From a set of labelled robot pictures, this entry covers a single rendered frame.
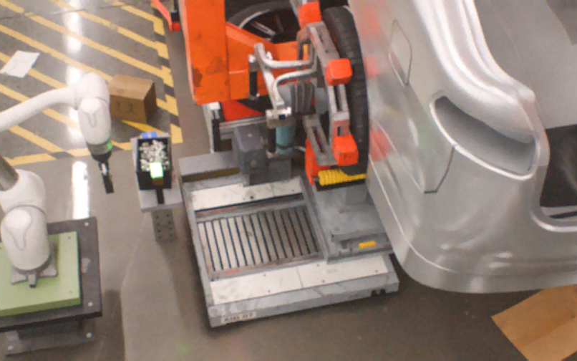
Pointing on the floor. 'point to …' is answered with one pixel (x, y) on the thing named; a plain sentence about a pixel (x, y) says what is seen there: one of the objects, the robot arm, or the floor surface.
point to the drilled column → (163, 224)
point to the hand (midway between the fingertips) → (109, 185)
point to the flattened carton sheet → (557, 320)
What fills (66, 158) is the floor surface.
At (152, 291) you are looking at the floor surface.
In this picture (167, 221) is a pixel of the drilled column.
